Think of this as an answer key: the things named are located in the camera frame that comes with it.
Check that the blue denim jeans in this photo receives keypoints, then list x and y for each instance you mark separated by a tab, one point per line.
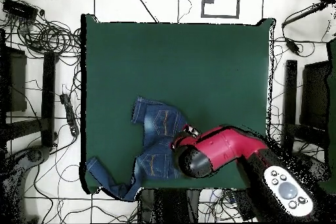
160	124

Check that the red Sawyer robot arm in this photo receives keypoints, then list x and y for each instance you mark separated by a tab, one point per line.
223	147

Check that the dark flat panel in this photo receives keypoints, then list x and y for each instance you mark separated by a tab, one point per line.
17	84
315	95

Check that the dark green table cloth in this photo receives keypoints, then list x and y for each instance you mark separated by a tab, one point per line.
223	76

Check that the black oblong device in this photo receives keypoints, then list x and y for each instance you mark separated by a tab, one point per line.
241	204

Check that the black stand beam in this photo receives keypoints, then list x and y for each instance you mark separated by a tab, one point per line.
48	98
290	103

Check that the black power strip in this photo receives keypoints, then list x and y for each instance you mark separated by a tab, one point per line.
69	113

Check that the grey round stand foot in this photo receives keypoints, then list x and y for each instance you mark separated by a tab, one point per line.
315	167
36	154

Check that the black power adapter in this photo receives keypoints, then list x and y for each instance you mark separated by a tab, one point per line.
292	45

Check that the black tube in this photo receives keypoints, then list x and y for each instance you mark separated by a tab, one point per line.
304	13

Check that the black box device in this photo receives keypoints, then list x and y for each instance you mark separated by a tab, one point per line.
19	9

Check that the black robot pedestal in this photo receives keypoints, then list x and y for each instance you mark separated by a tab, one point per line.
170	205

